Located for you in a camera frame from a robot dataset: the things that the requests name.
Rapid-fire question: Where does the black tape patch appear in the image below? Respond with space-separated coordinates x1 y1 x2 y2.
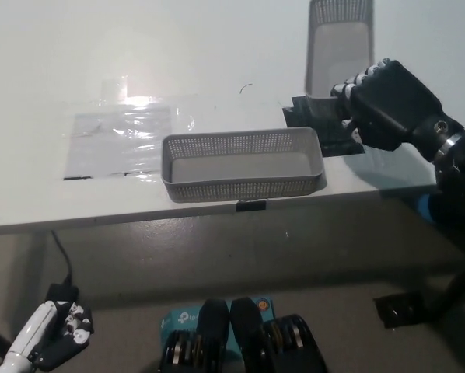
281 95 368 159

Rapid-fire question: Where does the blue object under table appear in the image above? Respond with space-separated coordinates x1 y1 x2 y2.
417 193 438 225

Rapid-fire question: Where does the grey perforated plastic basket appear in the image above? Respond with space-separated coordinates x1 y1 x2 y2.
161 127 326 204
304 0 375 117

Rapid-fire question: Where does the black power cable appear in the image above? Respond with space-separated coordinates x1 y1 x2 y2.
50 231 74 284

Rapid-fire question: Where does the transparent plastic sheet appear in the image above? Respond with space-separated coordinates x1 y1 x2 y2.
63 92 197 182

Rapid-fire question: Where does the teal TP-Link box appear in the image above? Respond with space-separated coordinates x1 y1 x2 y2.
160 298 274 350

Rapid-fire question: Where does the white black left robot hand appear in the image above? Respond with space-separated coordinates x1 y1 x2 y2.
6 299 96 371

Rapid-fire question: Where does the black power adapter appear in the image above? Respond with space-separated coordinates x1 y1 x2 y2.
47 283 81 308

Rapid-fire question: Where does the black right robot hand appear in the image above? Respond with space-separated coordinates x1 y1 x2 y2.
330 58 465 161

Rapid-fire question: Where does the small black tape piece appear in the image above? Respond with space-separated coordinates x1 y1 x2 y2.
235 200 267 214

